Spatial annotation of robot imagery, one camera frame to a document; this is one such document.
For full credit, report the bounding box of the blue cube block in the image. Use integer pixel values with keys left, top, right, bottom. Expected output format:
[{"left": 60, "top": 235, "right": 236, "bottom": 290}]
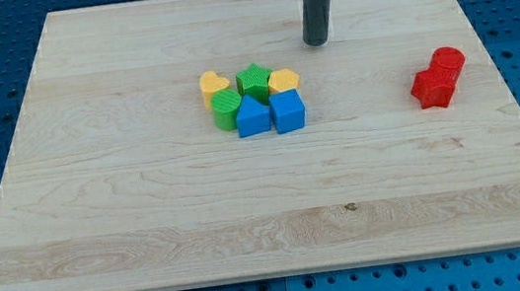
[{"left": 269, "top": 89, "right": 306, "bottom": 134}]

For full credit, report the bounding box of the blue triangle block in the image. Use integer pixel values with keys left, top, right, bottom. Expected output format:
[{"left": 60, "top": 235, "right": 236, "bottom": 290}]
[{"left": 236, "top": 95, "right": 271, "bottom": 138}]

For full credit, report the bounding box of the green cylinder block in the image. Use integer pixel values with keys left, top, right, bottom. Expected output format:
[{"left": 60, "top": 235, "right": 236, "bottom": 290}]
[{"left": 210, "top": 89, "right": 242, "bottom": 131}]

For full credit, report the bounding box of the green star block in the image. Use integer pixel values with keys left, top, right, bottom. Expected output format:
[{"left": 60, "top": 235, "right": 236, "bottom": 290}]
[{"left": 236, "top": 63, "right": 272, "bottom": 105}]

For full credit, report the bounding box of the yellow pentagon block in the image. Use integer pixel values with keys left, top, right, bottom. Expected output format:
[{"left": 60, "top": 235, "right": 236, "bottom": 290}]
[{"left": 267, "top": 68, "right": 301, "bottom": 95}]

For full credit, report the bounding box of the yellow heart block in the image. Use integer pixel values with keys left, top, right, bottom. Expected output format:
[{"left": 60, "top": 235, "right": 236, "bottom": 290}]
[{"left": 198, "top": 70, "right": 231, "bottom": 110}]

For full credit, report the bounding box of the light wooden board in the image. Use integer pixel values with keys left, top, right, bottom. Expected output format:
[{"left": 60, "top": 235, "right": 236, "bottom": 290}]
[{"left": 0, "top": 0, "right": 520, "bottom": 291}]

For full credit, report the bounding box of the red star block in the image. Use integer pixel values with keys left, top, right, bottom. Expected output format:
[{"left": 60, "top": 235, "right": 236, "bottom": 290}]
[{"left": 410, "top": 67, "right": 456, "bottom": 109}]

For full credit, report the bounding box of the red cylinder block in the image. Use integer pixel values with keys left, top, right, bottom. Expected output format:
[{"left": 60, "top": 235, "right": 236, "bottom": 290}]
[{"left": 429, "top": 46, "right": 466, "bottom": 85}]

